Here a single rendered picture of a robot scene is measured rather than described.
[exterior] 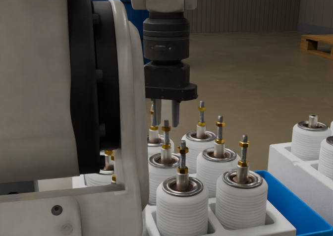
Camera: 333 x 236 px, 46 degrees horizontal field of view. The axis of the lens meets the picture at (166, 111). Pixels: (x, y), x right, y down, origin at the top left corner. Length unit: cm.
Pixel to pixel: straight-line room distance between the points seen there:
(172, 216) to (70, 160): 47
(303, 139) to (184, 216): 47
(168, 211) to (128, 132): 46
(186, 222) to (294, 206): 38
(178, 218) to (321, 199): 40
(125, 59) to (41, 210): 10
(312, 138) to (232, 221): 39
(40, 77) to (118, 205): 9
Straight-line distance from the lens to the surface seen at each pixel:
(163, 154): 82
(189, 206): 70
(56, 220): 25
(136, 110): 26
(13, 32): 22
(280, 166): 111
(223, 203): 76
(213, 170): 83
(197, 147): 93
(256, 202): 75
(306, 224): 100
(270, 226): 78
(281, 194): 107
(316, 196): 100
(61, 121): 24
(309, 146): 107
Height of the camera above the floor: 59
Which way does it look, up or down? 17 degrees down
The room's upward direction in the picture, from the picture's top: straight up
